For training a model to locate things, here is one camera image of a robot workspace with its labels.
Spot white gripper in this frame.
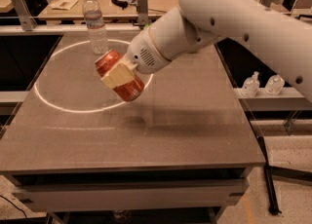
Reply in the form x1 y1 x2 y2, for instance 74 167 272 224
101 27 171 89

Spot red coke can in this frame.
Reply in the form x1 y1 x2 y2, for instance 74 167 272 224
95 50 145 102

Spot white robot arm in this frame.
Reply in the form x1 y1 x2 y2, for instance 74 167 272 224
101 0 312 101

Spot clear plastic water bottle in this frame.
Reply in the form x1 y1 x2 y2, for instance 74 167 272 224
82 0 108 55

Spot white card on desk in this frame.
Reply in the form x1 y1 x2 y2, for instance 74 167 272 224
51 0 78 11

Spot clear sanitizer bottle left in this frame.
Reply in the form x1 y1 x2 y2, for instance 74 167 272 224
241 71 260 97

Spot clear sanitizer bottle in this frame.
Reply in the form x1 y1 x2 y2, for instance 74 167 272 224
264 74 285 95
241 71 260 97

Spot clear sanitizer bottle right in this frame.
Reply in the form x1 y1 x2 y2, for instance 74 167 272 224
264 74 285 95

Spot black leaning rod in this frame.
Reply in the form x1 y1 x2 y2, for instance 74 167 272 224
257 136 282 215

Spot metal bracket middle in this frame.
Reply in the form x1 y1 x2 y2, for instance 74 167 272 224
136 0 148 29

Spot metal bracket left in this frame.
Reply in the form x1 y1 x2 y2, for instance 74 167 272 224
11 0 37 31

